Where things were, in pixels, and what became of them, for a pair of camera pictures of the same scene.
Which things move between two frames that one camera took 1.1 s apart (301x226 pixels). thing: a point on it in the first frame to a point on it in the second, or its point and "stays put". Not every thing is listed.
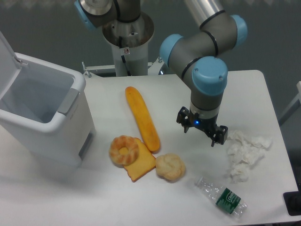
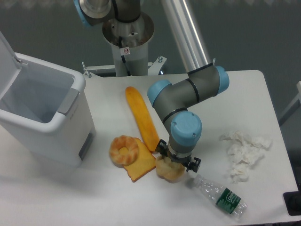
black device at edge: [292, 200] stays put
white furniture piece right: [295, 104] stays put
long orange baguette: [148, 133] stays put
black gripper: [208, 124] to [162, 148]
